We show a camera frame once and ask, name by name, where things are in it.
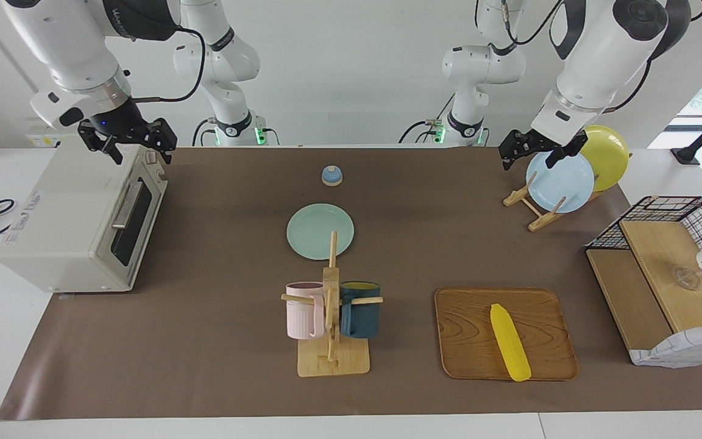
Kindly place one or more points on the white wall socket box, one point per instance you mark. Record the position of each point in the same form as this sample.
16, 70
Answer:
43, 137

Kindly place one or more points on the wooden mug tree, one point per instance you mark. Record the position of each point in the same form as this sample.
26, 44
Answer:
331, 360

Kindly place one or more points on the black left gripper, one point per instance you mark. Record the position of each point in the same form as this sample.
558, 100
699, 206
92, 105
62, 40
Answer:
540, 139

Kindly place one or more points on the dark blue mug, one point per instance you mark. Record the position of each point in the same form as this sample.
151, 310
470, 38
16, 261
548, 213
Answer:
360, 317

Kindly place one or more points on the pale green plate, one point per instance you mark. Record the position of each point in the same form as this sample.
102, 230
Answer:
311, 231

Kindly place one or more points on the yellow corn cob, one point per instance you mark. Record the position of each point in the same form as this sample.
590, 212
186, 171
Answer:
509, 341

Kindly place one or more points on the blue service bell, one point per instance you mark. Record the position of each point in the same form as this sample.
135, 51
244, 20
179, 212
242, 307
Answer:
331, 175

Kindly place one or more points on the brown table mat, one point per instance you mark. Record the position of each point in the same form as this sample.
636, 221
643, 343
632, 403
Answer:
235, 378

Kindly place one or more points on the clear glass cup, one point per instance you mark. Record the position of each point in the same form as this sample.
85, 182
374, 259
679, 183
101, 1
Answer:
687, 278

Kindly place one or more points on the white toaster oven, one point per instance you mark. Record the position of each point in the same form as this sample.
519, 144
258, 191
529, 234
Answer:
58, 213

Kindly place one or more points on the brown wooden tray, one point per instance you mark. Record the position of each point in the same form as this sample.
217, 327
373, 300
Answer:
467, 332

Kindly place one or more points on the light blue plate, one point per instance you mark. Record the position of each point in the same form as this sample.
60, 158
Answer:
558, 183

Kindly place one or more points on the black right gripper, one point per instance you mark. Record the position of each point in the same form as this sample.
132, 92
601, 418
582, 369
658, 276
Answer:
122, 125

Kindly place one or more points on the yellow plate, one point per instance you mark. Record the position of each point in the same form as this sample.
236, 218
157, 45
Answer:
610, 155

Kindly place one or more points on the pink mug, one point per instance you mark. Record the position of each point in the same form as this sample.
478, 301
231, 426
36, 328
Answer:
301, 314

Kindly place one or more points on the white checkered cloth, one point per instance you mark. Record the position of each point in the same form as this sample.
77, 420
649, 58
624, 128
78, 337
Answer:
692, 347

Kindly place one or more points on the wooden plate rack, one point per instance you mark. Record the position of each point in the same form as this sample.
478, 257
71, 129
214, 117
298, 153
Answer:
540, 221

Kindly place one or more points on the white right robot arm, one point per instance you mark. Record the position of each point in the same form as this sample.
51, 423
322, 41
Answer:
70, 49

